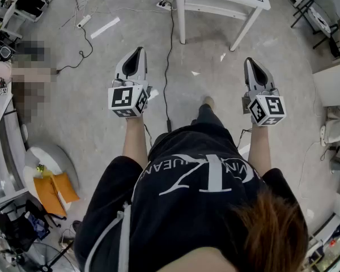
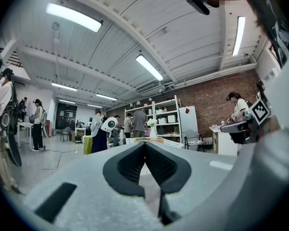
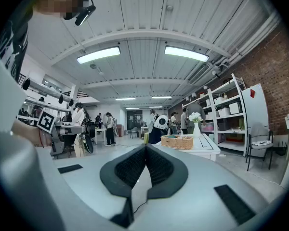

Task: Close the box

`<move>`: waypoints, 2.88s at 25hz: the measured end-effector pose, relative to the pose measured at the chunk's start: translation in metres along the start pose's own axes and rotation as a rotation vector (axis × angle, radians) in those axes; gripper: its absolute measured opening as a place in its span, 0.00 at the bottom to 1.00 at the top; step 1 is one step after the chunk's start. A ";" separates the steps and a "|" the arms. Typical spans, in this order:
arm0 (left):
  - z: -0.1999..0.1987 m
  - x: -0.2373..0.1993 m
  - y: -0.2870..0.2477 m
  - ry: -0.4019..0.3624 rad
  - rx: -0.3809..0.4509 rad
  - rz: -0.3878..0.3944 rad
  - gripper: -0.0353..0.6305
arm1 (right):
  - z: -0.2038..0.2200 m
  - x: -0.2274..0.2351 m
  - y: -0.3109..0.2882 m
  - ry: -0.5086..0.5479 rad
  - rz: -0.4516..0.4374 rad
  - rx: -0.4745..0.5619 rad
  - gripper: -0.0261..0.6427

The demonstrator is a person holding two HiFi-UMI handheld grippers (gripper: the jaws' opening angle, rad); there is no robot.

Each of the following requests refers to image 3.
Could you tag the white vase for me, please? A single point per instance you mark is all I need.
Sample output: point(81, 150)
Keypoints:
point(196, 131)

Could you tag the black head-worn camera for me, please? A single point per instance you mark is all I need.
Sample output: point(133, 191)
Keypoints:
point(85, 13)

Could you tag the white refrigerator with red tag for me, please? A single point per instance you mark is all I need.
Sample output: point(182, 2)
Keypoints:
point(256, 105)

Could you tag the white lidded storage bin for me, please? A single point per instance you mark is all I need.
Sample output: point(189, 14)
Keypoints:
point(224, 112)
point(219, 100)

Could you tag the grey chair with cushion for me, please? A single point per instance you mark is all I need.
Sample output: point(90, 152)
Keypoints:
point(261, 143)

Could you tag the black hanging cap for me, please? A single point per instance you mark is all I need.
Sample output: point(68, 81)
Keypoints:
point(60, 99)
point(26, 84)
point(71, 102)

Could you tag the long ceiling light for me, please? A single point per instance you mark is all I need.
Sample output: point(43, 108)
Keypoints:
point(132, 108)
point(98, 55)
point(125, 98)
point(161, 97)
point(186, 53)

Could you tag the small white table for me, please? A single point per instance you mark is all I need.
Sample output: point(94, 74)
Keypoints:
point(102, 130)

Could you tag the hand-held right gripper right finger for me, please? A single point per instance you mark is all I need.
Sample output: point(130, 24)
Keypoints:
point(166, 174)

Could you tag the yellow-green cloth table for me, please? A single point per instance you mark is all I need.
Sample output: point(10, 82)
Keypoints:
point(146, 138)

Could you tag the wicker basket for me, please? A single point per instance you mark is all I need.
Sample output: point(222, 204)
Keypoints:
point(177, 142)

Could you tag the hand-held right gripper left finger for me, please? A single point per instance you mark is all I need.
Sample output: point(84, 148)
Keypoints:
point(125, 170)

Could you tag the ceiling air conditioner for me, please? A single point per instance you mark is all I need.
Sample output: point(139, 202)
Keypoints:
point(198, 74)

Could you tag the person's black printed shirt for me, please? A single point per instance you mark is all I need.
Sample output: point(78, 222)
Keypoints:
point(14, 44)

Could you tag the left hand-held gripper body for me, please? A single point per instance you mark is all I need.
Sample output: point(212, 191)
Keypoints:
point(46, 120)

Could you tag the white metal shelving unit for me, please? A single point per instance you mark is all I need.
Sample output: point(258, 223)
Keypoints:
point(240, 119)

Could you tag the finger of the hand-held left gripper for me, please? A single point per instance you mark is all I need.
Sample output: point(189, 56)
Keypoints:
point(73, 129)

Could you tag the large white storage box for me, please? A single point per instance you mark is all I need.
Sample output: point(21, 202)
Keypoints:
point(235, 108)

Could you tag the person's left forearm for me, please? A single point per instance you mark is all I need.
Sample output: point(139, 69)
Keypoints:
point(26, 133)

